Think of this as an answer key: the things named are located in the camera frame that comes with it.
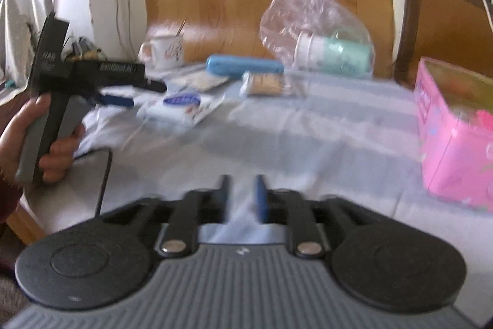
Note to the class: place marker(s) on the power strip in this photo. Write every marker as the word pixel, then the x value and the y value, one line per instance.
pixel 83 47

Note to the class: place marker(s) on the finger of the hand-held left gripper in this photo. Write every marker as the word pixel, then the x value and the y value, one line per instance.
pixel 119 100
pixel 156 86

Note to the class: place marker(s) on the white tissue packet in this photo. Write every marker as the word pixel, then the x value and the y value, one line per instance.
pixel 181 105

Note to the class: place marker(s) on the pink metal tin box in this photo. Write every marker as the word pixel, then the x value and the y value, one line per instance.
pixel 446 159

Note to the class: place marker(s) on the pink knitted cloth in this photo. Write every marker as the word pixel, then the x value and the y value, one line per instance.
pixel 483 121

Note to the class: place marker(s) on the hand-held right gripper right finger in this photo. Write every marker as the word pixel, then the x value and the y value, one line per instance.
pixel 262 201

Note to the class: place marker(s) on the person's left hand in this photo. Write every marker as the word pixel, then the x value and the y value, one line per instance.
pixel 15 144

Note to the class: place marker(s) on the green cup with white lid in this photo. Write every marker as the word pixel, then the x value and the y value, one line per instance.
pixel 339 53

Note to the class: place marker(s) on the blue plastic case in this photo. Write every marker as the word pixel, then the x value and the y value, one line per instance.
pixel 242 66

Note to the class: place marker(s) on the clear plastic bag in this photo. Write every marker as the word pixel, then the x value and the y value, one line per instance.
pixel 300 13

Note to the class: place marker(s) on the cotton swab packet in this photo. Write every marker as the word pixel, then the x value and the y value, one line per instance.
pixel 265 84

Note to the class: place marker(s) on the white enamel mug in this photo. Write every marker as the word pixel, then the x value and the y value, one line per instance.
pixel 165 51

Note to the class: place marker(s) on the white printed card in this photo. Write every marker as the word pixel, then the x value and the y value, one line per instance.
pixel 196 81

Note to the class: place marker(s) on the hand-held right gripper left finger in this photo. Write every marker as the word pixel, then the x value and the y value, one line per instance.
pixel 223 198

